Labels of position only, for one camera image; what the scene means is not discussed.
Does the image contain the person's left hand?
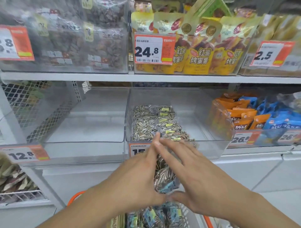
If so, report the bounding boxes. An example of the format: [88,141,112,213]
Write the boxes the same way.
[103,132,168,214]

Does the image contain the person's right hand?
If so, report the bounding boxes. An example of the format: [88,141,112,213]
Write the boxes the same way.
[158,138,255,216]

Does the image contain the seed packet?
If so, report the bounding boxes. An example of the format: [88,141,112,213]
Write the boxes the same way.
[154,154,182,194]

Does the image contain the white orange shopping basket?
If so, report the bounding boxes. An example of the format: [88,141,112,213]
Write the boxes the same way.
[67,190,215,228]

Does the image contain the pile of seed packets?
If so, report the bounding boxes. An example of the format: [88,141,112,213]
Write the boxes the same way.
[126,201,187,228]

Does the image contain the green snack packet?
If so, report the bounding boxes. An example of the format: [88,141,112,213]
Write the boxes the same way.
[110,214,125,228]

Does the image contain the sunflower seed packets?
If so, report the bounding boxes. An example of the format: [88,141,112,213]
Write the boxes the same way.
[131,105,196,143]

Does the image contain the white store shelf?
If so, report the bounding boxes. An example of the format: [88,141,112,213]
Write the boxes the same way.
[0,0,301,210]

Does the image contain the bin of yellow snacks 2.5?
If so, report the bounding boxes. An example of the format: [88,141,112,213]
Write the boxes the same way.
[238,13,301,77]

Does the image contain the orange white price tag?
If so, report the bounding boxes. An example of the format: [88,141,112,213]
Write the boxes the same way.
[249,41,296,68]
[0,25,35,62]
[229,130,262,146]
[277,130,301,144]
[134,34,177,65]
[129,142,151,158]
[0,144,50,163]

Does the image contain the orange and blue snack packets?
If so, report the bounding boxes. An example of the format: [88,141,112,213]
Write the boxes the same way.
[208,91,301,148]

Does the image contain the empty clear plastic bin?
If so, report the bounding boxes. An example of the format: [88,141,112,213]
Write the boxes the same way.
[0,81,131,167]

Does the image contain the white paper scrap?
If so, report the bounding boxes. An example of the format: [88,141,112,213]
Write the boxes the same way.
[82,80,92,94]

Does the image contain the pile of brown snack bags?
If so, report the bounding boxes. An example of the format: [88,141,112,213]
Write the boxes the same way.
[0,152,40,196]

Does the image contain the pile of white popcorn bags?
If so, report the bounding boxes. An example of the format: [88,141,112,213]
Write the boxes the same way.
[282,93,301,111]

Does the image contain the stack of yellow snack bags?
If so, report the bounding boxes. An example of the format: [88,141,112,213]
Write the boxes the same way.
[131,0,262,75]

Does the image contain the clear bin of nut bags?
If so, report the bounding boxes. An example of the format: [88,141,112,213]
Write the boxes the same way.
[0,0,129,71]

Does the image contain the green beige snack bag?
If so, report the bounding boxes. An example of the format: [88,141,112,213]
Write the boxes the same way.
[187,0,233,20]

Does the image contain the white wire end rack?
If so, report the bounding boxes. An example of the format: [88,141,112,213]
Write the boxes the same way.
[0,150,64,210]

